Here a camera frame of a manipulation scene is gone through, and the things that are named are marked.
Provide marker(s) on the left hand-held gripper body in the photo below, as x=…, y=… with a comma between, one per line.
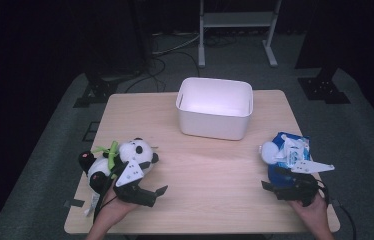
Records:
x=131, y=195

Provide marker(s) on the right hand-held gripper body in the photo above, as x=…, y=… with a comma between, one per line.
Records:
x=303, y=191

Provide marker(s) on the white wet wipe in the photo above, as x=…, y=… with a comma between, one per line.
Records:
x=288, y=150

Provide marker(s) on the panda plush toy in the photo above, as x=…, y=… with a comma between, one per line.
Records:
x=135, y=151

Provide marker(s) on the blue wet wipes pack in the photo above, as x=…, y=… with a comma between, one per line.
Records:
x=283, y=138

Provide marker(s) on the white plastic bin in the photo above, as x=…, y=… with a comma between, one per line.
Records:
x=213, y=123

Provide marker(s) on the person's left hand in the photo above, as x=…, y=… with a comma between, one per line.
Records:
x=115, y=208

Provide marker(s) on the person's right hand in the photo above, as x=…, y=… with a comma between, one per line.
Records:
x=315, y=215

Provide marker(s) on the black stand base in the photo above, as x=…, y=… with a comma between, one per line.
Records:
x=98, y=91

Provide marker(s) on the white metal stand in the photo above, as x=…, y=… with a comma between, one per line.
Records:
x=238, y=19

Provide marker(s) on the black stand with base plate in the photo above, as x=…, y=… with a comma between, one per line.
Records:
x=323, y=90

